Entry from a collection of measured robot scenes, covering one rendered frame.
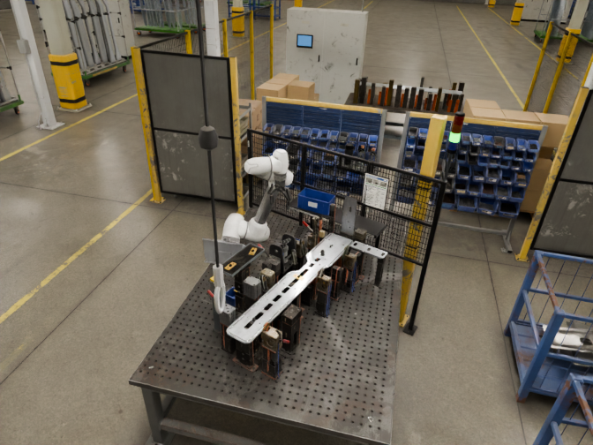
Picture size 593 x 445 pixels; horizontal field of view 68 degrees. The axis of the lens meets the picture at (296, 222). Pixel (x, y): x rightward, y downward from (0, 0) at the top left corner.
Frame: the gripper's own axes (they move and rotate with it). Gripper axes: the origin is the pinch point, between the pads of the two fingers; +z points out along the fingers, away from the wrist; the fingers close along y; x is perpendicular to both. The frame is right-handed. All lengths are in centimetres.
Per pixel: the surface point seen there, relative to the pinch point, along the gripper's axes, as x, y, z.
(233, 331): -79, 21, 46
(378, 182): 90, 37, 7
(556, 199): 282, 168, 64
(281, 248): -9.3, 8.7, 28.6
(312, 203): 71, -13, 35
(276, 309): -48, 31, 46
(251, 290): -48, 11, 39
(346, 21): 636, -280, -39
